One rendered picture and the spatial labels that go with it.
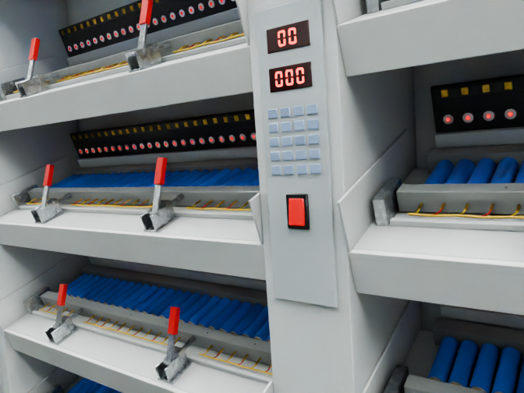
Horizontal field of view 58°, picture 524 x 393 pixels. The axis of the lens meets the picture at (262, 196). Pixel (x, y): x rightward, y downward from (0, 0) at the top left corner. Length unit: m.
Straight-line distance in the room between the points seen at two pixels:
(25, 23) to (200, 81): 0.57
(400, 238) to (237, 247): 0.17
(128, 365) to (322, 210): 0.41
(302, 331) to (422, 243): 0.15
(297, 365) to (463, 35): 0.34
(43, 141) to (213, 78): 0.56
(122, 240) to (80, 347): 0.24
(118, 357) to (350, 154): 0.48
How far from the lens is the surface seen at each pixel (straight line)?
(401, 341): 0.58
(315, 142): 0.43
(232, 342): 0.65
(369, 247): 0.44
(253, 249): 0.50
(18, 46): 1.03
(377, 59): 0.43
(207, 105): 0.79
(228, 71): 0.51
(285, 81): 0.45
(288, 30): 0.45
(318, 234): 0.44
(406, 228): 0.46
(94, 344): 0.82
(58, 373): 1.09
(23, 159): 1.00
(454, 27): 0.41
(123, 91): 0.63
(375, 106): 0.50
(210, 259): 0.55
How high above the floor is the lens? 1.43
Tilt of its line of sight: 6 degrees down
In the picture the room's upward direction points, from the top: 4 degrees counter-clockwise
